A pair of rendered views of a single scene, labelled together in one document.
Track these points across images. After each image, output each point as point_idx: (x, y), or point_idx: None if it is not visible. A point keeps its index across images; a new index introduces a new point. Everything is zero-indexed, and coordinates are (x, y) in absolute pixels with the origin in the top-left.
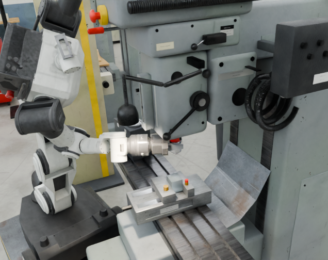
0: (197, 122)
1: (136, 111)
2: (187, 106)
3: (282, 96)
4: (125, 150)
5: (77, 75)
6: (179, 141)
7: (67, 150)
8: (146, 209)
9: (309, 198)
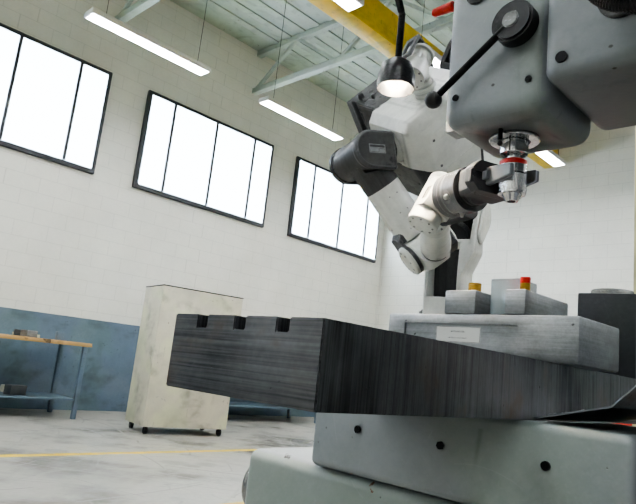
0: (515, 78)
1: (403, 63)
2: (496, 44)
3: None
4: (427, 195)
5: (441, 110)
6: (512, 161)
7: (401, 244)
8: (410, 313)
9: None
